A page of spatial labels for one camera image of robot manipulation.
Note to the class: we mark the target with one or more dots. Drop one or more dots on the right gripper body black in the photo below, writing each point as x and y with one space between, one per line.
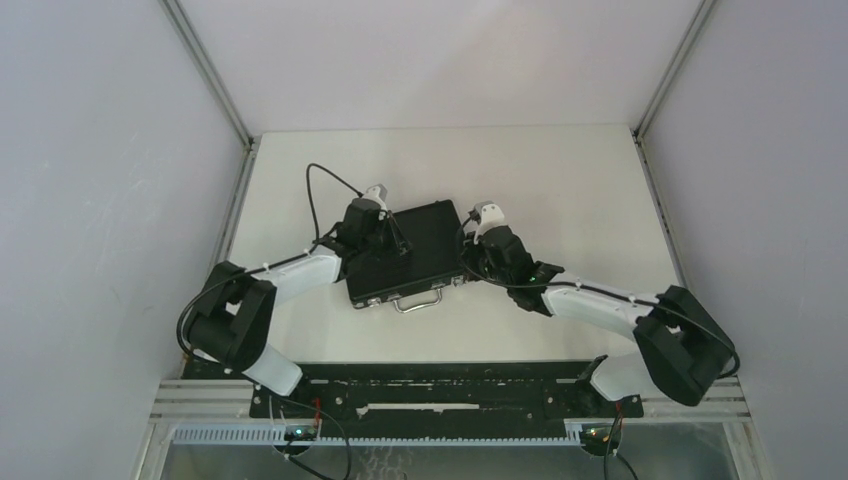
478 262

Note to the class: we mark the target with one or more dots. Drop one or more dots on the black aluminium poker case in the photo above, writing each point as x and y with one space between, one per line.
415 279

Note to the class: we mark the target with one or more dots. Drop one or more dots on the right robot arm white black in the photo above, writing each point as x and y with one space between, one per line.
680 348

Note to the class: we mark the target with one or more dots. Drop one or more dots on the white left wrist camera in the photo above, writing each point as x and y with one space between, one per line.
377 194

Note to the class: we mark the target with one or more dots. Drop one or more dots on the black mounting rail base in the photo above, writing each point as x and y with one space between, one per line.
524 400

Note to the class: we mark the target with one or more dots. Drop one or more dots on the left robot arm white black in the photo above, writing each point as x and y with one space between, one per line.
229 320

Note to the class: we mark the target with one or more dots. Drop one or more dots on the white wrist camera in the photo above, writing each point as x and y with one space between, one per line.
488 215
377 194

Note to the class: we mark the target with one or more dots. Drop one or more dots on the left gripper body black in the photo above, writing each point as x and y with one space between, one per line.
372 243

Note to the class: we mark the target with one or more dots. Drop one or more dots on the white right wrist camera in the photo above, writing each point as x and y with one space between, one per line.
488 215

